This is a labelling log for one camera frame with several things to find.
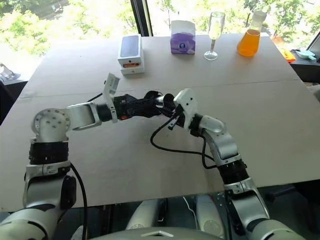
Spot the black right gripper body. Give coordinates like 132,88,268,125
172,104,186,126

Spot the black side table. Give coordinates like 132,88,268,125
289,58,320,84

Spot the thin white cable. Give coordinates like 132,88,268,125
181,196,199,226

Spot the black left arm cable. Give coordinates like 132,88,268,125
69,92,105,240

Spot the purple tissue box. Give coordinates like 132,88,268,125
170,20,197,56

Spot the white phone box black lid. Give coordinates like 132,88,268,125
117,34,146,70

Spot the dark window frame post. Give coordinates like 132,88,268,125
129,0,154,38

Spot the clear champagne glass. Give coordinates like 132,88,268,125
203,11,226,61

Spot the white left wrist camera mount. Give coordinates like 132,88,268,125
102,72,121,125

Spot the glass flask with orange liquid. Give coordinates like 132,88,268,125
236,10,269,58

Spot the silver robot torso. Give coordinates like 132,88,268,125
86,225,227,240

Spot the orange toy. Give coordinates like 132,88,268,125
281,46,298,63

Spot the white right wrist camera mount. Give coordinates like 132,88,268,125
172,87,199,131

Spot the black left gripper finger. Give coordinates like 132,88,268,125
136,97,158,108
134,106,164,119

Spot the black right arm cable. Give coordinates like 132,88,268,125
150,116,219,170

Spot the clear plastic holder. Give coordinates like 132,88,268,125
0,62,21,81

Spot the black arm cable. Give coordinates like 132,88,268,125
69,92,105,240
150,116,219,170

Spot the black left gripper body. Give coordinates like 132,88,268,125
113,94,141,121

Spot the teal plastic tool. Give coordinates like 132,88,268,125
295,49,318,61

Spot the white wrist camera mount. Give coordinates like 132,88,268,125
102,72,121,125
172,87,199,131

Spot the grey rounded robot leg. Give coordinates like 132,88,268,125
124,198,164,231
195,194,226,234

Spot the dark side cabinet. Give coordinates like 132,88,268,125
0,79,29,126

